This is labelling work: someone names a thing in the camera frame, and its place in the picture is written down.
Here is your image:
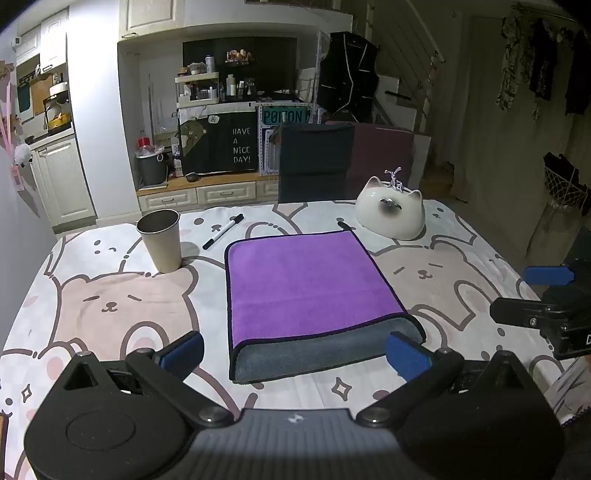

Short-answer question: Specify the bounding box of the white kitchen cabinet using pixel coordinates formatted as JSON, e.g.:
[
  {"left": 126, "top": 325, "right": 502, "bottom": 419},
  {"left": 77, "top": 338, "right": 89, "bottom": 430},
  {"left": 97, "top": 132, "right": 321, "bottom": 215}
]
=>
[{"left": 30, "top": 137, "right": 96, "bottom": 228}]

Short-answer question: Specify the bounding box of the dark blue chair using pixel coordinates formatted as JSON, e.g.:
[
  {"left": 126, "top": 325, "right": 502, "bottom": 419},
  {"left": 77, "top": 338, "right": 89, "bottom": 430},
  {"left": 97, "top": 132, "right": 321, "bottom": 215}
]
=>
[{"left": 277, "top": 122, "right": 355, "bottom": 204}]

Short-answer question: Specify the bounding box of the black and white marker pen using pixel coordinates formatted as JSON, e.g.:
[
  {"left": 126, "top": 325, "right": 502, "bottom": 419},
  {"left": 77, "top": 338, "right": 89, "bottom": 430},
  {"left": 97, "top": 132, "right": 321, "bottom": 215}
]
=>
[{"left": 202, "top": 214, "right": 245, "bottom": 251}]

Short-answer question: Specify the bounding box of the patterned hanging garment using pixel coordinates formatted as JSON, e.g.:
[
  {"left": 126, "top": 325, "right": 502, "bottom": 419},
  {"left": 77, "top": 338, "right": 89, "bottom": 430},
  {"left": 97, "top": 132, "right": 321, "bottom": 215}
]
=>
[{"left": 495, "top": 14, "right": 533, "bottom": 112}]

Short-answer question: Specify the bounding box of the beige paper cup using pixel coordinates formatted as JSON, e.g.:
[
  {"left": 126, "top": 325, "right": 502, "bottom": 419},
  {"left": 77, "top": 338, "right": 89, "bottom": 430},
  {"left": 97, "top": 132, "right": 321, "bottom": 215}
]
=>
[{"left": 136, "top": 209, "right": 182, "bottom": 274}]

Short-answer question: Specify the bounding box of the purple and grey towel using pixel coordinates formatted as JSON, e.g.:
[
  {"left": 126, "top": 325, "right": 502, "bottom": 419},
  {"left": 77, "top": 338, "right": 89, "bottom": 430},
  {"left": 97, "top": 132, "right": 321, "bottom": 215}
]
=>
[{"left": 224, "top": 229, "right": 427, "bottom": 384}]

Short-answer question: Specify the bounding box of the black printed cloth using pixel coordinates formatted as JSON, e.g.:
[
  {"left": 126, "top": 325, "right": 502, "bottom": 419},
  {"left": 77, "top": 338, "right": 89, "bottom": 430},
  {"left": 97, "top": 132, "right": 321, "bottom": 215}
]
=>
[{"left": 178, "top": 110, "right": 258, "bottom": 175}]

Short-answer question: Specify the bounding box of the grey trash bin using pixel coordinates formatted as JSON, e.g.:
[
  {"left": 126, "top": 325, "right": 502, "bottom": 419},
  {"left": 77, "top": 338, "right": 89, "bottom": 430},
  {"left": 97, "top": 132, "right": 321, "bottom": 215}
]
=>
[{"left": 135, "top": 150, "right": 168, "bottom": 188}]

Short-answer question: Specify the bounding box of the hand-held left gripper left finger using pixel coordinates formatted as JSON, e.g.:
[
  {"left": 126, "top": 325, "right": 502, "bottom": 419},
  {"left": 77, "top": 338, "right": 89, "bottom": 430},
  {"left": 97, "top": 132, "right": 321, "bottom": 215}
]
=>
[{"left": 61, "top": 331, "right": 235, "bottom": 428}]

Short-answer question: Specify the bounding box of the bear print tablecloth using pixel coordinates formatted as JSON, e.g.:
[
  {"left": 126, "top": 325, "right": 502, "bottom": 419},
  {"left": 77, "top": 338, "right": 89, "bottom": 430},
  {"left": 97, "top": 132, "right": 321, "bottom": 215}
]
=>
[{"left": 0, "top": 198, "right": 573, "bottom": 480}]

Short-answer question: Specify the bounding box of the green sign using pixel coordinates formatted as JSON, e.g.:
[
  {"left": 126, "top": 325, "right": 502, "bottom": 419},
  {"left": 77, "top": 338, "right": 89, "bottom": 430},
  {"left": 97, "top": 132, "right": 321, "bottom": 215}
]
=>
[{"left": 257, "top": 103, "right": 309, "bottom": 126}]

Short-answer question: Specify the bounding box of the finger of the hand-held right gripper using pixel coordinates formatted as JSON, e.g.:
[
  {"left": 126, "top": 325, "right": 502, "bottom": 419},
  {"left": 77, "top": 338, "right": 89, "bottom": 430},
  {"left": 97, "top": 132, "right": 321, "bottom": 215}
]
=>
[
  {"left": 523, "top": 265, "right": 576, "bottom": 287},
  {"left": 489, "top": 298, "right": 555, "bottom": 329}
]

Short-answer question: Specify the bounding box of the maroon chair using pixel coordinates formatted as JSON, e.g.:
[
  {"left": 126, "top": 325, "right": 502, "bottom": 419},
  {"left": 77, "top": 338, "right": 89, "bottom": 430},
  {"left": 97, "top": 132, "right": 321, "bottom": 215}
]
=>
[{"left": 346, "top": 122, "right": 416, "bottom": 200}]

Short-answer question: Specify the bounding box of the white drawer cabinet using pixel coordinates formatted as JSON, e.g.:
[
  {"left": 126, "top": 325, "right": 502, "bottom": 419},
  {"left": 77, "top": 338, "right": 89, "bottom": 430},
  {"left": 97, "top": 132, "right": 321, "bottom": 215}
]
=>
[{"left": 137, "top": 179, "right": 280, "bottom": 213}]

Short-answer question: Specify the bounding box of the white net basket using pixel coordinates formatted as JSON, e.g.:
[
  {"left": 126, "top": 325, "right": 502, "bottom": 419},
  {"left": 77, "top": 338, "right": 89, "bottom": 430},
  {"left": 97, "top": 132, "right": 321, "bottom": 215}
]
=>
[{"left": 543, "top": 152, "right": 591, "bottom": 212}]

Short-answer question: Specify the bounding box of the white cat-shaped ceramic bowl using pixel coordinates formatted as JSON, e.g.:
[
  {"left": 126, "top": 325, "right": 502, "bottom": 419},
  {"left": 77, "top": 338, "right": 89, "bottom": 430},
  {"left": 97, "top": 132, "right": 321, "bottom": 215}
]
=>
[{"left": 355, "top": 175, "right": 426, "bottom": 241}]

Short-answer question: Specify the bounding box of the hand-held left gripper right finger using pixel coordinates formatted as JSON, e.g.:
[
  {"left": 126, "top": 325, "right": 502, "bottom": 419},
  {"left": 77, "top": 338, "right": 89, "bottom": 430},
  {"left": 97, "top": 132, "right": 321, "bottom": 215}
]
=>
[{"left": 356, "top": 331, "right": 537, "bottom": 428}]

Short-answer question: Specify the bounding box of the dark hanging garment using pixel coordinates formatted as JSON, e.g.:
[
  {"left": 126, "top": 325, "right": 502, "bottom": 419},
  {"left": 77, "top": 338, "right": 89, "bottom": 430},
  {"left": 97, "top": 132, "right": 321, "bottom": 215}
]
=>
[
  {"left": 564, "top": 27, "right": 591, "bottom": 116},
  {"left": 528, "top": 17, "right": 560, "bottom": 121}
]

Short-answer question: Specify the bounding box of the black vest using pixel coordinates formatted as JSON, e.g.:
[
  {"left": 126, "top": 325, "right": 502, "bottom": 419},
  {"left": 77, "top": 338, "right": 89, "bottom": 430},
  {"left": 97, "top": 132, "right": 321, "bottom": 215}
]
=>
[{"left": 318, "top": 31, "right": 380, "bottom": 123}]

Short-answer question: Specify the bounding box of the white storage rack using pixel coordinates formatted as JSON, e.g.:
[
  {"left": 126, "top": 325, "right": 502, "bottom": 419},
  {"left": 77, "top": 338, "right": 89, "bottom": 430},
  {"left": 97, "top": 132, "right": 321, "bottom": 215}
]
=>
[{"left": 174, "top": 71, "right": 219, "bottom": 110}]

